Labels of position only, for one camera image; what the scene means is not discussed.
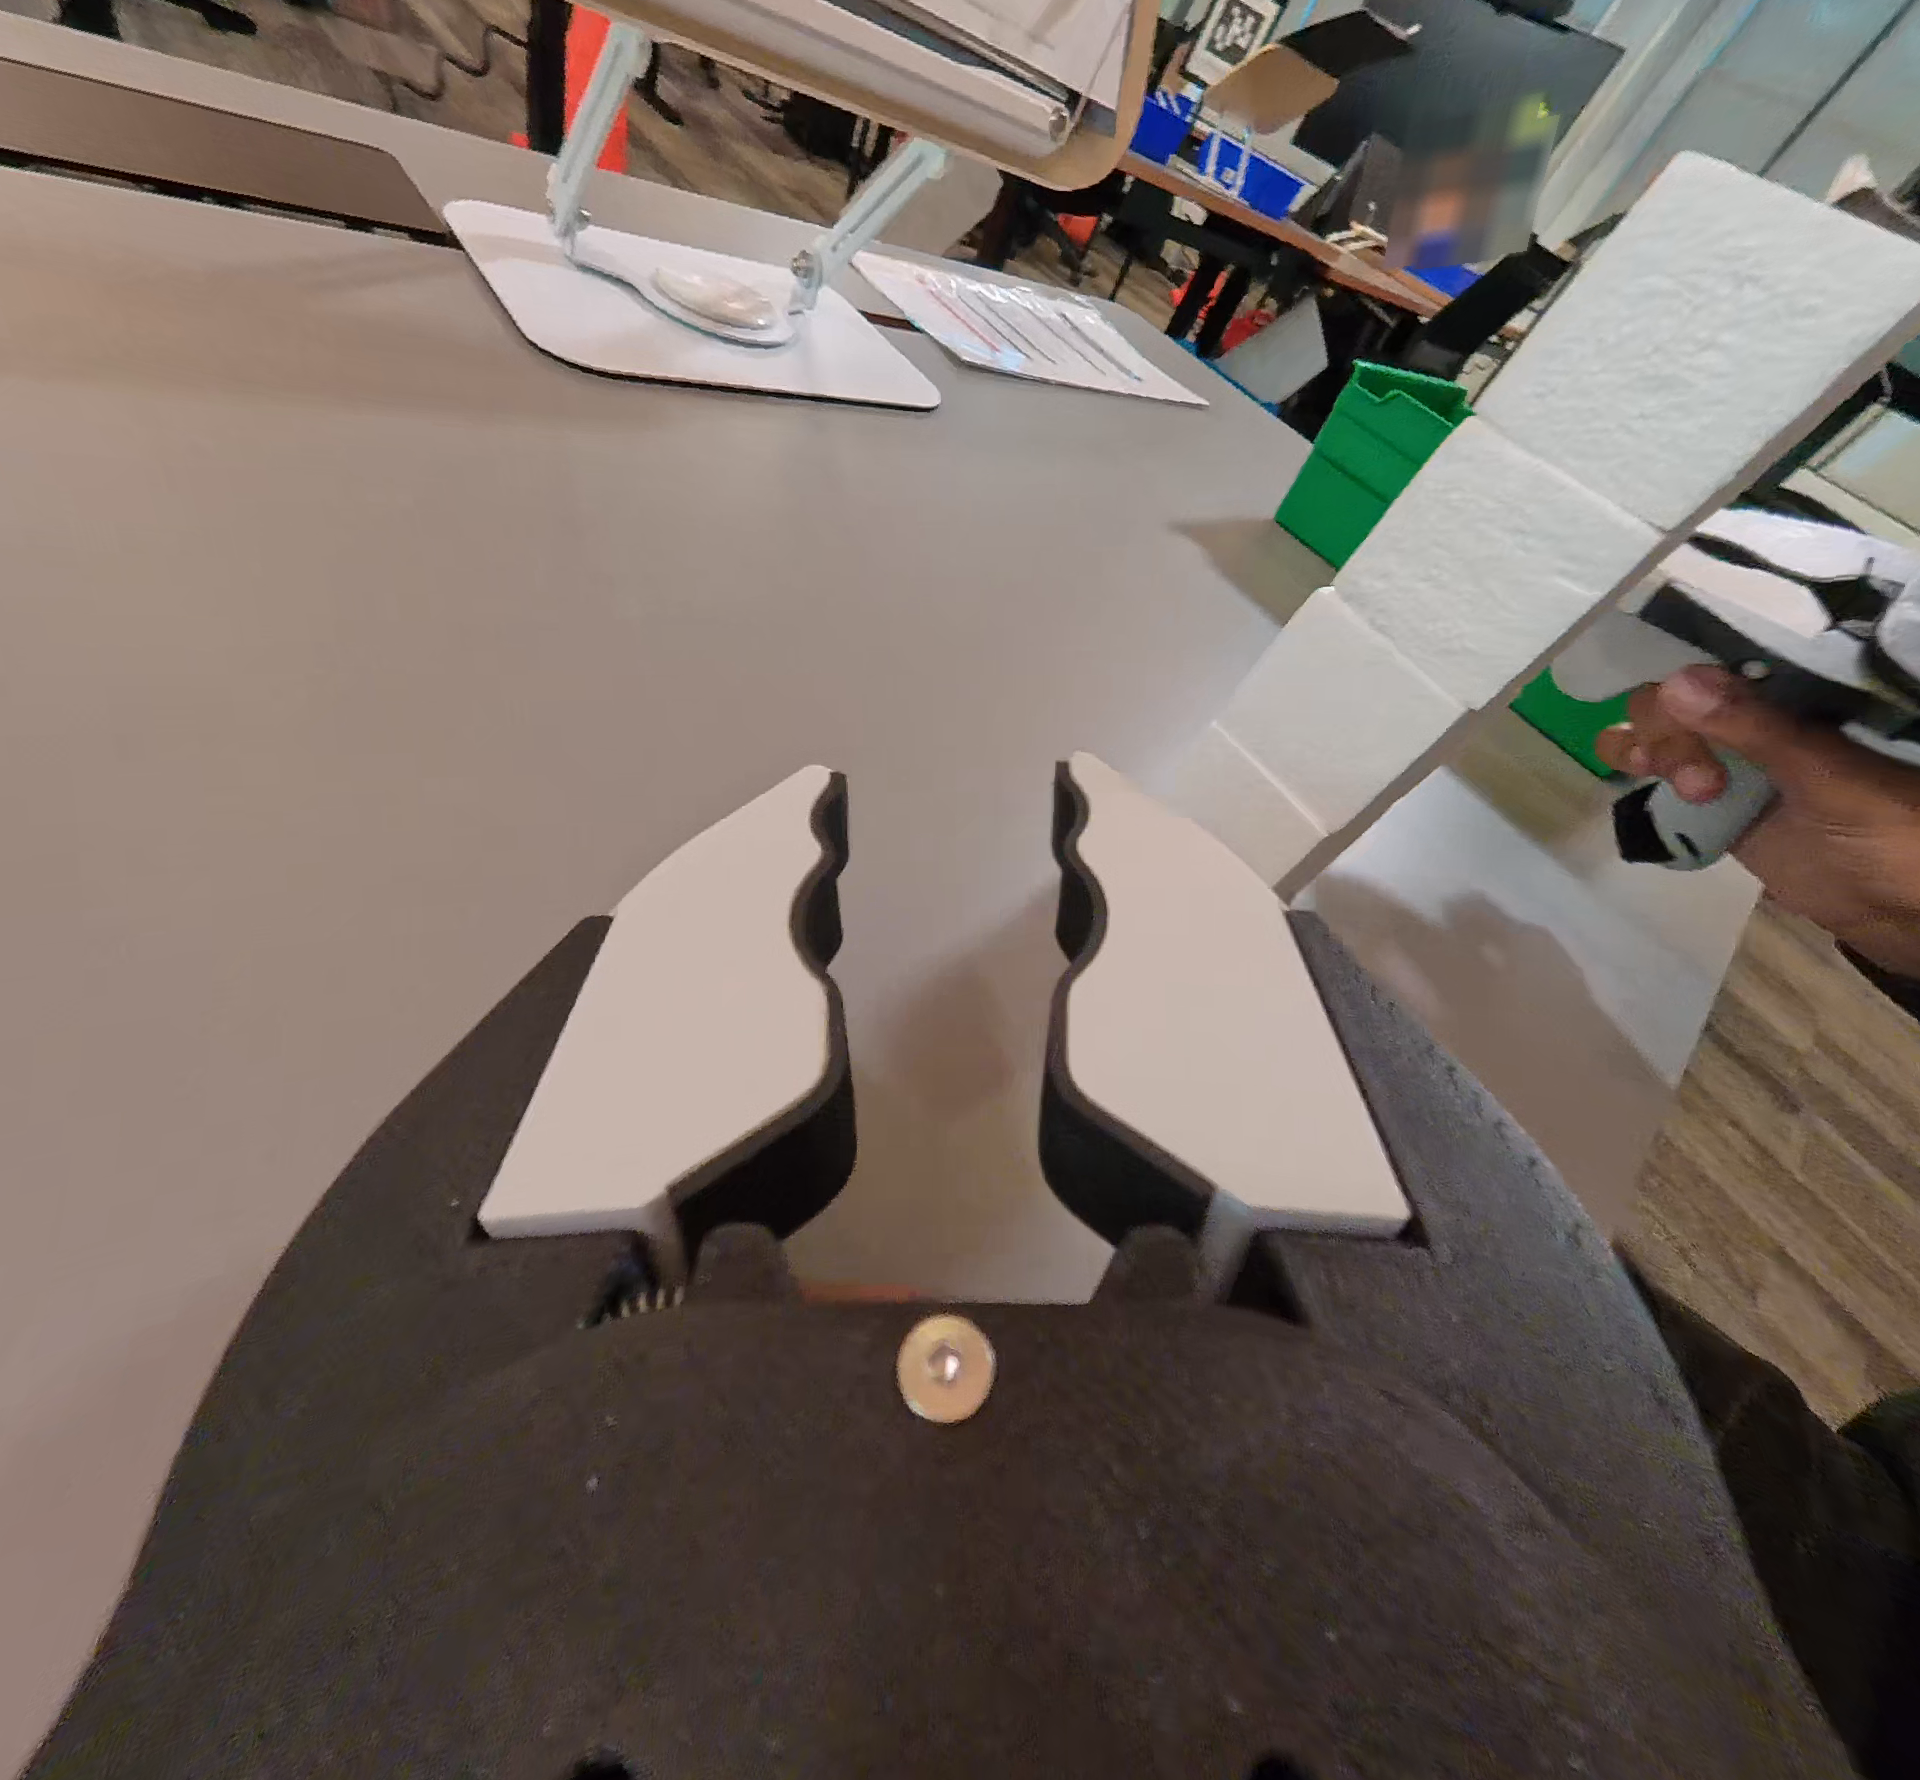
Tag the framed black white marker sign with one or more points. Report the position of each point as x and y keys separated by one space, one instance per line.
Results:
x=1236 y=22

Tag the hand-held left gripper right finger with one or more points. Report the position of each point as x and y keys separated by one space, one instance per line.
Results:
x=1216 y=1047

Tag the person's right hand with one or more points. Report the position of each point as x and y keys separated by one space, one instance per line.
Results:
x=1843 y=834

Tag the grey desk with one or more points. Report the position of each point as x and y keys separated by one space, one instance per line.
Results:
x=449 y=612

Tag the wooden table with black legs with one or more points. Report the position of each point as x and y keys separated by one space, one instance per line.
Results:
x=1287 y=244

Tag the green plastic bin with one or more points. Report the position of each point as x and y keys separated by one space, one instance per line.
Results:
x=1365 y=463

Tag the blue plastic bin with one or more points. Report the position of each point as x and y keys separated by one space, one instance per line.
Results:
x=1165 y=127
x=1266 y=178

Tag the clear plastic sleeve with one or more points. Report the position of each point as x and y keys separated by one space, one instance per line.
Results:
x=1037 y=335

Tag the large black monitor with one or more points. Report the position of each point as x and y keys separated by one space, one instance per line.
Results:
x=1471 y=70

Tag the orange traffic cone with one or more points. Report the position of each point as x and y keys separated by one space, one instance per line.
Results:
x=583 y=48

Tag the person's dark clothing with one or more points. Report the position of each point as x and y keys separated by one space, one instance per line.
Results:
x=1831 y=1539

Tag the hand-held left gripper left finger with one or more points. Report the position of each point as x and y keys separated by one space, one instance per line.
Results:
x=689 y=1047

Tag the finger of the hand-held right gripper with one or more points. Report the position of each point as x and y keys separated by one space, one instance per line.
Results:
x=1801 y=553
x=1902 y=640

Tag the open cardboard box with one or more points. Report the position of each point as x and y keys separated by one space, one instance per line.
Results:
x=1287 y=70

